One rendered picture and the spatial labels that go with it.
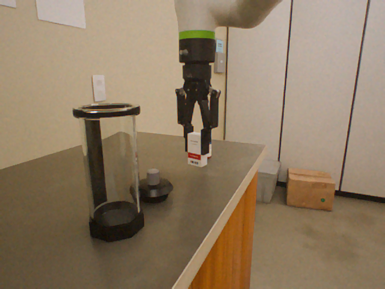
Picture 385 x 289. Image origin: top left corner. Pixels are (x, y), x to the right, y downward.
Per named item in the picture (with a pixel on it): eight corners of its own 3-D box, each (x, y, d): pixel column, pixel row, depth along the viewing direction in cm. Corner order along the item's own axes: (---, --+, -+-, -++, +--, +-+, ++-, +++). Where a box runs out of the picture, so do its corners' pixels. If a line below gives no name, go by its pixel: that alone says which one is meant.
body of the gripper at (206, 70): (174, 64, 66) (175, 100, 68) (201, 62, 61) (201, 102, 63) (192, 65, 71) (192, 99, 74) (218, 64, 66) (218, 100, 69)
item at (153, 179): (125, 201, 58) (123, 174, 57) (148, 186, 66) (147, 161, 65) (160, 210, 54) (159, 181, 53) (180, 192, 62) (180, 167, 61)
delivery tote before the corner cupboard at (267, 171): (214, 194, 272) (215, 164, 264) (226, 180, 308) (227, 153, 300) (272, 206, 246) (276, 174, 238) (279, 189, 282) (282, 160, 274)
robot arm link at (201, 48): (224, 41, 66) (195, 43, 72) (196, 35, 57) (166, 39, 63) (223, 65, 68) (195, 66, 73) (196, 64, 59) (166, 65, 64)
